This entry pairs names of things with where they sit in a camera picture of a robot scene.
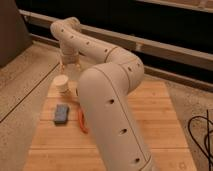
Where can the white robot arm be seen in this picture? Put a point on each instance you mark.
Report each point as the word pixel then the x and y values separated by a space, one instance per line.
pixel 102 92

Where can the white ceramic cup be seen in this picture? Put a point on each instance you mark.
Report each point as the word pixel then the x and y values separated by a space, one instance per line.
pixel 61 83

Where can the orange carrot-shaped object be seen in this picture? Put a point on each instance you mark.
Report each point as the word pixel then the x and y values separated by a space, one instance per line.
pixel 81 121

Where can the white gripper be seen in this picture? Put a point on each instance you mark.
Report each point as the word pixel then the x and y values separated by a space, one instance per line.
pixel 69 59

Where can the white window rail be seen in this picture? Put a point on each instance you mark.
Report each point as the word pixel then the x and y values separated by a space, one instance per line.
pixel 105 37

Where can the blue sponge block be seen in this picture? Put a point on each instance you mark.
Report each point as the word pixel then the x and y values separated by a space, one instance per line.
pixel 61 114

